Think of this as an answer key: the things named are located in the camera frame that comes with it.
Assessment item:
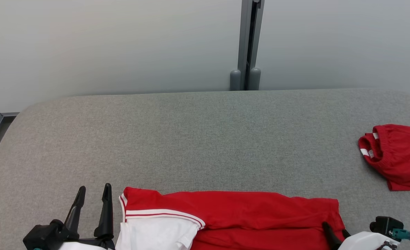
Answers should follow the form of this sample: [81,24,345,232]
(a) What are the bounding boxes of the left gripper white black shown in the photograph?
[57,183,116,250]

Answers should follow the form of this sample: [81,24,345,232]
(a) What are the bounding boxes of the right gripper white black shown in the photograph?
[322,221,400,250]

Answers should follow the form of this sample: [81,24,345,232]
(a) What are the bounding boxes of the red shirt white sleeves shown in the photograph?
[116,186,346,250]

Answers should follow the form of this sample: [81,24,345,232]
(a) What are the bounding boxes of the red shorts white side stripe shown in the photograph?
[358,124,410,192]

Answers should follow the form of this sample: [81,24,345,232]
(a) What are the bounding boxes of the right camera cable teal plug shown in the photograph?
[388,228,410,242]

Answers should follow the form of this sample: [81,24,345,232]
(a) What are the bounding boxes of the grey partition post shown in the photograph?
[229,0,265,91]

